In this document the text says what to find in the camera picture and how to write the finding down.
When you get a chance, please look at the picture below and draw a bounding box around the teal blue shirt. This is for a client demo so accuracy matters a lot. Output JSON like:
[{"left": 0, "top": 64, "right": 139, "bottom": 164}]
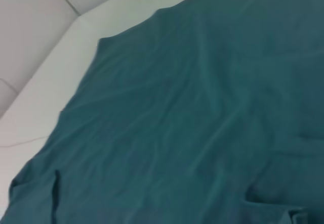
[{"left": 0, "top": 0, "right": 324, "bottom": 224}]

